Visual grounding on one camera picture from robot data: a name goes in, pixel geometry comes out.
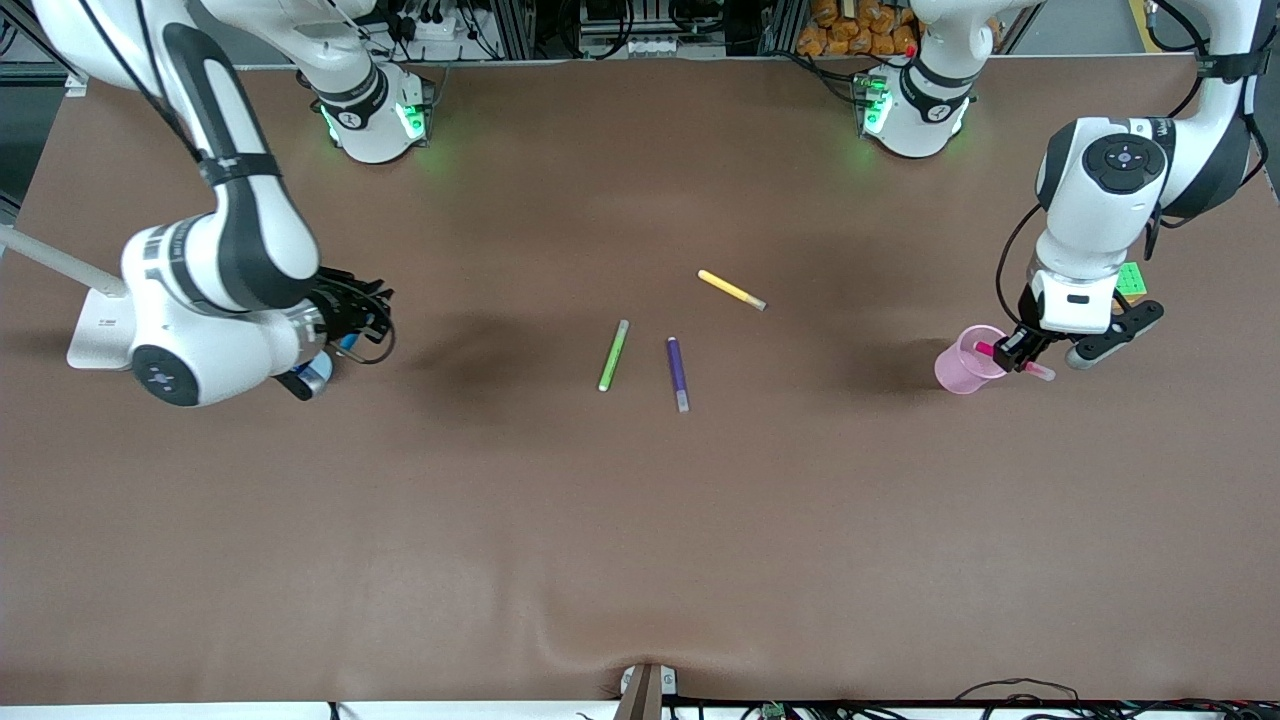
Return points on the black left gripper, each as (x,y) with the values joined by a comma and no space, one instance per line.
(1018,348)

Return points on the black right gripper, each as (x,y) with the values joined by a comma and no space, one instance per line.
(337,309)

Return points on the blue marker pen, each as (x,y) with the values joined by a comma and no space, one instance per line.
(348,343)

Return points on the pink marker pen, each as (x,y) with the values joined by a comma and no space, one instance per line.
(985,349)

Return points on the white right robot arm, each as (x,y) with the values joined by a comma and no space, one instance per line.
(230,250)

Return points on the light blue plastic cup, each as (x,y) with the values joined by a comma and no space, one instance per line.
(320,374)

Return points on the pink plastic cup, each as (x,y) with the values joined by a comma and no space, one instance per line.
(955,372)

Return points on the colourful puzzle cube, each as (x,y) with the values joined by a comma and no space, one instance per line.
(1133,280)

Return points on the white desk lamp base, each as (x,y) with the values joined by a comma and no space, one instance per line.
(100,335)

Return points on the green marker pen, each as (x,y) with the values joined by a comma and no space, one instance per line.
(614,356)

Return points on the yellow marker pen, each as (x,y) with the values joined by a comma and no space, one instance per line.
(731,289)

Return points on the white power strip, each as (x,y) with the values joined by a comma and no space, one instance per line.
(430,27)
(658,46)

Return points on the purple marker pen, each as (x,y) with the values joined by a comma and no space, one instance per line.
(678,372)

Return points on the brown table cover sheet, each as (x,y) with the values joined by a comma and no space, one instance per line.
(640,500)

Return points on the orange snack bag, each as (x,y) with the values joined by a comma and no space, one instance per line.
(850,30)

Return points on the table edge clamp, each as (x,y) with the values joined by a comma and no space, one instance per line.
(648,692)

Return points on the aluminium frame strut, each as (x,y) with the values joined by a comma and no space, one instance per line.
(78,84)

